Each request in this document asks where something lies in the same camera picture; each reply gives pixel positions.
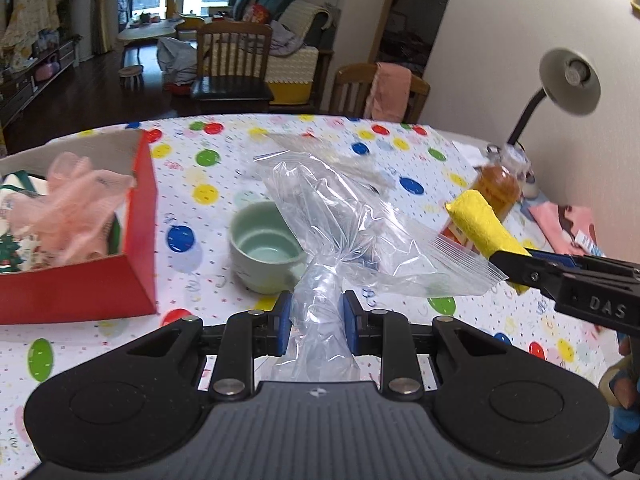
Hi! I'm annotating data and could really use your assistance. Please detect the pink mesh bath pouf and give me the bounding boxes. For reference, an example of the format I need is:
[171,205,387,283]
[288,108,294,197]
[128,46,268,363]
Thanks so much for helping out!
[7,152,136,266]

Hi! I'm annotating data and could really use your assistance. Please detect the grey clothes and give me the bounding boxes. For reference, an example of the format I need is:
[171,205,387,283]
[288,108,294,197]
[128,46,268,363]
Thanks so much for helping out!
[270,25,306,58]

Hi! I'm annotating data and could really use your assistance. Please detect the clear plastic zip bag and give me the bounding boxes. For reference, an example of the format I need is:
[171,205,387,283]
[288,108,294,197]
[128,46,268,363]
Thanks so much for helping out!
[265,132,401,196]
[252,157,508,383]

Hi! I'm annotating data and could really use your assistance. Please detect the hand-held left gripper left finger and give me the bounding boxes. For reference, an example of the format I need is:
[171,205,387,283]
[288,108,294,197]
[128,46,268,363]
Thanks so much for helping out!
[120,291,293,403]

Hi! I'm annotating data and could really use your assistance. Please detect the white paper sheet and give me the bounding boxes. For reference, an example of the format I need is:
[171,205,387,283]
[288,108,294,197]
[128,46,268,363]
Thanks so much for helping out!
[452,139,496,167]

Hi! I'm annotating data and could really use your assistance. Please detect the pink printed cloth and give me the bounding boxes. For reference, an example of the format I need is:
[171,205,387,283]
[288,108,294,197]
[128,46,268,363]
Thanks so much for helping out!
[527,202,601,256]

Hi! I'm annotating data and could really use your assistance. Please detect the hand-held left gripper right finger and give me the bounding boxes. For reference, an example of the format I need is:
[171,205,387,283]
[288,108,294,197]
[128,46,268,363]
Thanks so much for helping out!
[340,290,518,395]

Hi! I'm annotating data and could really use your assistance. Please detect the green sofa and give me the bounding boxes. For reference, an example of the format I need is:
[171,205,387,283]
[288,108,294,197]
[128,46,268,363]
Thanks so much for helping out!
[192,0,333,106]

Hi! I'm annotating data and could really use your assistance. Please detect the grey desk lamp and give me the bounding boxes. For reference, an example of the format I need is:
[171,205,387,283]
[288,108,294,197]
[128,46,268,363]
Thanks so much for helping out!
[505,47,602,201]

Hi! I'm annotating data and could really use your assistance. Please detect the balloon print tablecloth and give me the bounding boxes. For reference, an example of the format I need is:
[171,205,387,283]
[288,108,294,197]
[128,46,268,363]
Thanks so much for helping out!
[0,112,626,461]

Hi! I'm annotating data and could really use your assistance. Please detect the cream printed drawstring pouch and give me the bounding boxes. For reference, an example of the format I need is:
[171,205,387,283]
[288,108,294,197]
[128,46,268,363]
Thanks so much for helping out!
[0,170,123,276]

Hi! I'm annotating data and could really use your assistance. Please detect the person's right hand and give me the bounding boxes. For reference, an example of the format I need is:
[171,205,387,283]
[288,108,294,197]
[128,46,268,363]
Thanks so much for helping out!
[598,332,640,441]

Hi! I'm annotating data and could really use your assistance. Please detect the small wooden stool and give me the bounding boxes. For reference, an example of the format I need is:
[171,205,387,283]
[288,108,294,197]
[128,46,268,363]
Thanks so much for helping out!
[119,65,145,92]

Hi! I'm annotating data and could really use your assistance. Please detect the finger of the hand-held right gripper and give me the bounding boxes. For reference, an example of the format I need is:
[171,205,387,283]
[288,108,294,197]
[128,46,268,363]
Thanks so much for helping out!
[525,247,640,281]
[487,249,565,301]

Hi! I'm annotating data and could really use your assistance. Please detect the pink towel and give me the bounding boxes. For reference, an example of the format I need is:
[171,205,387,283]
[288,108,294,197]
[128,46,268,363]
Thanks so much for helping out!
[364,61,413,123]

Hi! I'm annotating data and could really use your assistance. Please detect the green plant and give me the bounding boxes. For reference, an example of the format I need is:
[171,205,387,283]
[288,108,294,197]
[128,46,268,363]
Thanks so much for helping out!
[57,0,83,41]

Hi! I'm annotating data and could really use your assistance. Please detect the grey and yellow curtain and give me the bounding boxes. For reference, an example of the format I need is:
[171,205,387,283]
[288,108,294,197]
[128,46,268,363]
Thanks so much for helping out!
[92,0,136,56]

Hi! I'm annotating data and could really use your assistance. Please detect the yellow sponge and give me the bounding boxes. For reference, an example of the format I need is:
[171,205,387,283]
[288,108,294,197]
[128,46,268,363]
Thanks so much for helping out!
[445,189,533,296]

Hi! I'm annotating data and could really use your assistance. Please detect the wooden chair with dark seat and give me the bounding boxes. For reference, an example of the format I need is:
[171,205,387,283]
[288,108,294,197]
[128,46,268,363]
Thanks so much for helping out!
[189,20,275,106]

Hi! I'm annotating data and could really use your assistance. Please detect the pale green mug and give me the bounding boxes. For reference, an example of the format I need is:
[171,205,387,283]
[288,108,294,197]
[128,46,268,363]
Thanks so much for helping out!
[229,201,307,295]

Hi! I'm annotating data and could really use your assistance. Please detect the hanging yellow patterned cloth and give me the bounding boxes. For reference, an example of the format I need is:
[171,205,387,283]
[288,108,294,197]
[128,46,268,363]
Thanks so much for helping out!
[0,0,61,71]

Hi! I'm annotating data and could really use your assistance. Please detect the small white tube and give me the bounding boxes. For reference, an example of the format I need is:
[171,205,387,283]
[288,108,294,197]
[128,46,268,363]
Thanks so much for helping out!
[572,230,608,256]

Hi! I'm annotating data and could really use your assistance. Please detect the wooden dining chair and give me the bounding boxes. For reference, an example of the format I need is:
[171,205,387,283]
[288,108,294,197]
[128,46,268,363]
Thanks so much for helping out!
[327,62,431,123]

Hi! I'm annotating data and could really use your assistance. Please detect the grey bag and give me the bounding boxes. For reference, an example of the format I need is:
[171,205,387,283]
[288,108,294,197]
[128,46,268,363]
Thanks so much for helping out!
[156,36,198,83]

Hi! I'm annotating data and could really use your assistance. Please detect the orange drink bottle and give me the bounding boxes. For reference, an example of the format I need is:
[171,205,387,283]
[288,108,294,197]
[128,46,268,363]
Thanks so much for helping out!
[440,144,522,253]

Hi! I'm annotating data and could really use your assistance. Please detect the red cardboard box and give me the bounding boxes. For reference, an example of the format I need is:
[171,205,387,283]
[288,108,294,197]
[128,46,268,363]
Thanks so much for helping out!
[0,130,160,326]

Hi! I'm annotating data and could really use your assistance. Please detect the cream knit throw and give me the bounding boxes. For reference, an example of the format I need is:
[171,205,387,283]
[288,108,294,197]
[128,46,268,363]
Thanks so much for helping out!
[277,0,331,36]

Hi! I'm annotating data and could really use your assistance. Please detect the tv cabinet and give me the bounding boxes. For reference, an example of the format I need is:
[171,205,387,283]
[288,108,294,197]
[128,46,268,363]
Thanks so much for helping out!
[0,40,77,126]

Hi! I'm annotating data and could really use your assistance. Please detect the low coffee table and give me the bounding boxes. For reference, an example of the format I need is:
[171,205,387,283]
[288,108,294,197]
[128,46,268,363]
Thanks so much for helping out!
[117,16,183,68]

